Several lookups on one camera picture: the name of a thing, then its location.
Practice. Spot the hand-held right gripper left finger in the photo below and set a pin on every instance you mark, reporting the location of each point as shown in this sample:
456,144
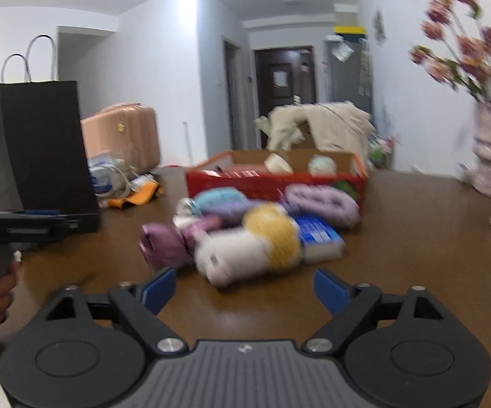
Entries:
160,290

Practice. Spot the person's left hand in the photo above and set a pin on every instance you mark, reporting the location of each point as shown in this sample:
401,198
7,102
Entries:
0,295

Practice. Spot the yellow plush toy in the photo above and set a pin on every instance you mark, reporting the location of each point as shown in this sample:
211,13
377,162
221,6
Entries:
275,233

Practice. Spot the red cardboard box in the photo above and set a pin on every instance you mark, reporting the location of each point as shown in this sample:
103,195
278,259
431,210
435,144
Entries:
237,186

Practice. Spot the blue tissue pack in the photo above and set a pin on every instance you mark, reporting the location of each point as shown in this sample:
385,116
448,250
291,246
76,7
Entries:
319,238

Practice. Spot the clear blue plastic bag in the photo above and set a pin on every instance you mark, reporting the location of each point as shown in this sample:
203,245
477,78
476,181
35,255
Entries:
100,174

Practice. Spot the dried pink flowers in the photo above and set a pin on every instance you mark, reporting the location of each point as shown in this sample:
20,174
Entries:
466,46

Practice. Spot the grey side door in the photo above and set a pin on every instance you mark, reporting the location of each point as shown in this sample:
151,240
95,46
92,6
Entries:
231,93

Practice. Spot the grey refrigerator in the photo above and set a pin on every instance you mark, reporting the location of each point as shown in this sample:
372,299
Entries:
343,80

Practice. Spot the beige coat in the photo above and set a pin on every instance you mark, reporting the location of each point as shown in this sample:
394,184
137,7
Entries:
334,125

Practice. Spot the red flat packet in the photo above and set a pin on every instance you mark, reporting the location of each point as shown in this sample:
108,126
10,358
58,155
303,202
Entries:
239,173

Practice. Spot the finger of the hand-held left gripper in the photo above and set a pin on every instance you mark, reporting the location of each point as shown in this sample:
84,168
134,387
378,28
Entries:
49,229
43,212

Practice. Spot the lilac fluffy cloth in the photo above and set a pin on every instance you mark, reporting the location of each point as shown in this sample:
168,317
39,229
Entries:
228,216

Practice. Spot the white plush toy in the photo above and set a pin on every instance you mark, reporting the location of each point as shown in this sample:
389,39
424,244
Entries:
232,257

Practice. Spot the teal fluffy headband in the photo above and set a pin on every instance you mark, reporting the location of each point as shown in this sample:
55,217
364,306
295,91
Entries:
220,199

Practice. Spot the dark brown door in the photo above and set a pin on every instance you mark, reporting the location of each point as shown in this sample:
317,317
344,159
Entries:
302,80

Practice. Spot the hanging plastic bag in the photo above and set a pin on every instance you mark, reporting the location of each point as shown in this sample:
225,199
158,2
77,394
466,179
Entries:
342,52

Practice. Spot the small white bottle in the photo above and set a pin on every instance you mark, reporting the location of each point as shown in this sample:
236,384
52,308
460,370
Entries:
465,173

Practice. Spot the pink suitcase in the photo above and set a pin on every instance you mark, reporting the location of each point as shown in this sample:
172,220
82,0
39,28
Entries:
122,136

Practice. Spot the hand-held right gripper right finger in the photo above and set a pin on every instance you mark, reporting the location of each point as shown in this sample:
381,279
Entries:
330,291

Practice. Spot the lavender fluffy headband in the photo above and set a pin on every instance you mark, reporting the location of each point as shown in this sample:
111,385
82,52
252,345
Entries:
324,204

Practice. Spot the purple satin cloth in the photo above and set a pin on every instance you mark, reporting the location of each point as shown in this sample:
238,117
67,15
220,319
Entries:
160,242

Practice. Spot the green white soft ball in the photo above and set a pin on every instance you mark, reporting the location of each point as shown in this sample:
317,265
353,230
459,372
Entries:
322,165

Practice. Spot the yellow box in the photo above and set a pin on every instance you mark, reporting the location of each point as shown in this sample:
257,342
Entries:
349,30

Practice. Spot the white tape roll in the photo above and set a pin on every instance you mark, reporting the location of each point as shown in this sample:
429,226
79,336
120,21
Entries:
278,163

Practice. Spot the white paper notice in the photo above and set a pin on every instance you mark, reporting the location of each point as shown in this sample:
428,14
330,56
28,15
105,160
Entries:
280,78

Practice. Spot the black paper bag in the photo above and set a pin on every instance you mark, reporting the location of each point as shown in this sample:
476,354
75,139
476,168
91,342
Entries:
41,144

